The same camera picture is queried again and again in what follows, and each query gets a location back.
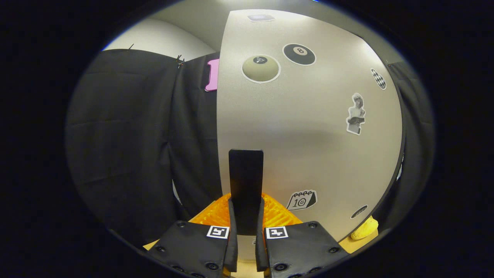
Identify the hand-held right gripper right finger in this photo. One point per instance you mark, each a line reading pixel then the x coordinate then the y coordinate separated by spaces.
pixel 260 247

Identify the grey cabinet door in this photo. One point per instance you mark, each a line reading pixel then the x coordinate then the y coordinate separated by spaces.
pixel 308 135

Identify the yellow plush toy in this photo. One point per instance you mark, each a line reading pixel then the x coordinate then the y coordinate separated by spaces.
pixel 364 229

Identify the black backdrop cloth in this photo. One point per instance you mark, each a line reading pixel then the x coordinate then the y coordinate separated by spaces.
pixel 123 135

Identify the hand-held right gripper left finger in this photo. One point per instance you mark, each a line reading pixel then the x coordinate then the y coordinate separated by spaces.
pixel 232 247

